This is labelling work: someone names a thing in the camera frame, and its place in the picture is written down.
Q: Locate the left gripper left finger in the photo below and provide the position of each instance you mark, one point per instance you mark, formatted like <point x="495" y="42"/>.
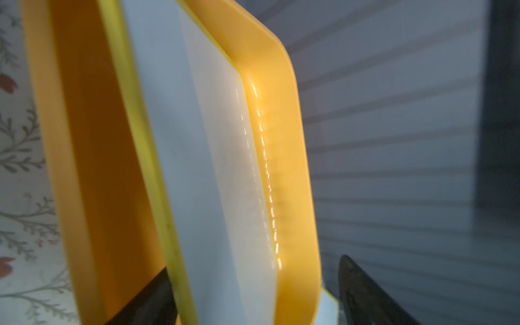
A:
<point x="154" y="305"/>

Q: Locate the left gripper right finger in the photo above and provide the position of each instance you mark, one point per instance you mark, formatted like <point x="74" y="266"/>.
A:
<point x="364" y="301"/>

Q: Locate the whiteboard yellow frame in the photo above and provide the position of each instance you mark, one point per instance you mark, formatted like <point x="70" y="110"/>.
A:
<point x="186" y="106"/>

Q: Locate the back right whiteboard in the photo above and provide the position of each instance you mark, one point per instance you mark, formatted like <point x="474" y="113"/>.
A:
<point x="328" y="309"/>

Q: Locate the yellow plastic storage box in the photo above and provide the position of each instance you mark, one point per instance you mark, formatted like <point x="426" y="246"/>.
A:
<point x="110" y="237"/>

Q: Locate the floral table mat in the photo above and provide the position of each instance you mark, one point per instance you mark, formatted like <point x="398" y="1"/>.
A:
<point x="35" y="281"/>

